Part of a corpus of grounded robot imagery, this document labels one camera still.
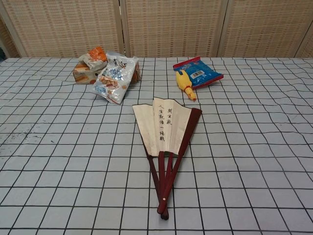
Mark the paper folding fan red ribs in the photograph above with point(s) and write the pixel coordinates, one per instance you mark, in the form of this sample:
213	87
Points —
168	127

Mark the yellow rubber chicken toy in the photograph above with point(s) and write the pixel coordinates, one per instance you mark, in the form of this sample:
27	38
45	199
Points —
184	82

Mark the white cracker snack bag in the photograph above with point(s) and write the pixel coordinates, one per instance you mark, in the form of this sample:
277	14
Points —
117	78

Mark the blue red snack bag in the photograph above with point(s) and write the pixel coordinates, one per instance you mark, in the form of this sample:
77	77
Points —
199	72

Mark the orange biscuit box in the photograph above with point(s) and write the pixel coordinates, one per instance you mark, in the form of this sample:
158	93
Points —
84	74

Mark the orange white snack bag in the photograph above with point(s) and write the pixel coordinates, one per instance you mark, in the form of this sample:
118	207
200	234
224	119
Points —
94	58

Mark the woven folding screen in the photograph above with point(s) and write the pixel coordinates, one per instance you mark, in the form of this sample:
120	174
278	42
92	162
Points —
171	27

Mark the white grid checkered tablecloth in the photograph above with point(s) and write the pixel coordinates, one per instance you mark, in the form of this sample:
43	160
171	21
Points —
73	159

